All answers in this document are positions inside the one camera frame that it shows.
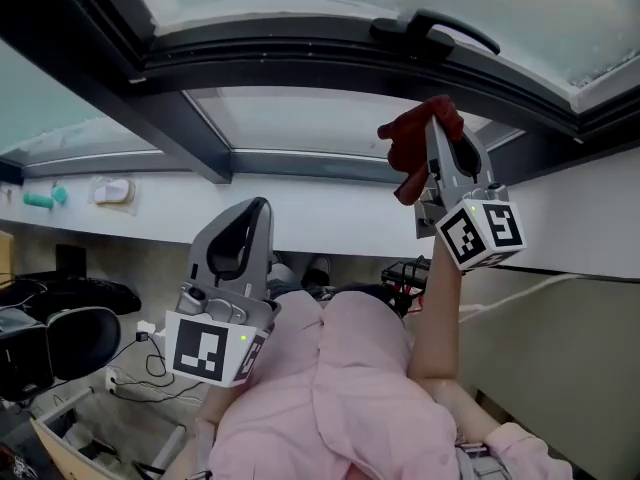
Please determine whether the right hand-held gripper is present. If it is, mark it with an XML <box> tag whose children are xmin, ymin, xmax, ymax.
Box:
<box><xmin>413</xmin><ymin>116</ymin><xmax>529</xmax><ymax>273</ymax></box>

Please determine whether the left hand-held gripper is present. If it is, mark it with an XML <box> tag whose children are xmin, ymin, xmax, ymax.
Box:
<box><xmin>163</xmin><ymin>196</ymin><xmax>282</xmax><ymax>389</ymax></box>

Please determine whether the dark red cloth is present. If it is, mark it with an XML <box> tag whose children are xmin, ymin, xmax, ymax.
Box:
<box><xmin>377</xmin><ymin>95</ymin><xmax>465</xmax><ymax>207</ymax></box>

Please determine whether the white window sill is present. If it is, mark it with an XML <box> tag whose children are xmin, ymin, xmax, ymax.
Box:
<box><xmin>0</xmin><ymin>145</ymin><xmax>640</xmax><ymax>282</ymax></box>

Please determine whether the person's left forearm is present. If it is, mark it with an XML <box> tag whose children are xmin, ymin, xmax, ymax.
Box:
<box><xmin>197</xmin><ymin>381</ymin><xmax>237</xmax><ymax>425</ymax></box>

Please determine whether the person's right forearm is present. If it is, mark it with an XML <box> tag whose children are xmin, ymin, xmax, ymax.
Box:
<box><xmin>409</xmin><ymin>240</ymin><xmax>501</xmax><ymax>442</ymax></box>

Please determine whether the small black box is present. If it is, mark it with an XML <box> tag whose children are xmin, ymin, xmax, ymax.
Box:
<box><xmin>381</xmin><ymin>260</ymin><xmax>431</xmax><ymax>288</ymax></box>

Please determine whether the bagged white slipper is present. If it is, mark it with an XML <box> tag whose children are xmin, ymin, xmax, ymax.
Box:
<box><xmin>88</xmin><ymin>176</ymin><xmax>141</xmax><ymax>215</ymax></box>

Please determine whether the black bag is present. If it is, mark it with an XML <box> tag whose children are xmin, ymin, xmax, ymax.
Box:
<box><xmin>14</xmin><ymin>275</ymin><xmax>143</xmax><ymax>318</ymax></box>

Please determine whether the small low glass pane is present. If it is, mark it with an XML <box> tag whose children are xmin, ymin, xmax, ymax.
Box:
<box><xmin>187</xmin><ymin>85</ymin><xmax>524</xmax><ymax>163</ymax></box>

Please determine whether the black office chair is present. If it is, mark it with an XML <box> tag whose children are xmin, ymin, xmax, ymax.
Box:
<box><xmin>0</xmin><ymin>306</ymin><xmax>122</xmax><ymax>403</ymax></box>

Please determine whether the person's pink shirt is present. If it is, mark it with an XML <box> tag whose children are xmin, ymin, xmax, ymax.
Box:
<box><xmin>194</xmin><ymin>290</ymin><xmax>574</xmax><ymax>480</ymax></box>

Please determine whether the teal tube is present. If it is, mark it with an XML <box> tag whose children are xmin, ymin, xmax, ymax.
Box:
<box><xmin>22</xmin><ymin>192</ymin><xmax>55</xmax><ymax>211</ymax></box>

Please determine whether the open light wooden box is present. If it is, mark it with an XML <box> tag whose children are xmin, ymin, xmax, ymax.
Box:
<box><xmin>28</xmin><ymin>386</ymin><xmax>187</xmax><ymax>480</ymax></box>

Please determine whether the black power cable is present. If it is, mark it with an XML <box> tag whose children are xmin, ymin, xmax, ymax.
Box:
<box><xmin>112</xmin><ymin>331</ymin><xmax>204</xmax><ymax>400</ymax></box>

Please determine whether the white cable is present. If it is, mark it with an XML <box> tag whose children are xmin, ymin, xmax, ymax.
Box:
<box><xmin>457</xmin><ymin>272</ymin><xmax>584</xmax><ymax>324</ymax></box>

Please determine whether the black window handle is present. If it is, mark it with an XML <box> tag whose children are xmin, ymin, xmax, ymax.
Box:
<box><xmin>369</xmin><ymin>8</ymin><xmax>501</xmax><ymax>60</ymax></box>

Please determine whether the dark fixed window frame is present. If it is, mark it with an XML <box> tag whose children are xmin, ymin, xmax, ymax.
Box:
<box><xmin>0</xmin><ymin>0</ymin><xmax>640</xmax><ymax>185</ymax></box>

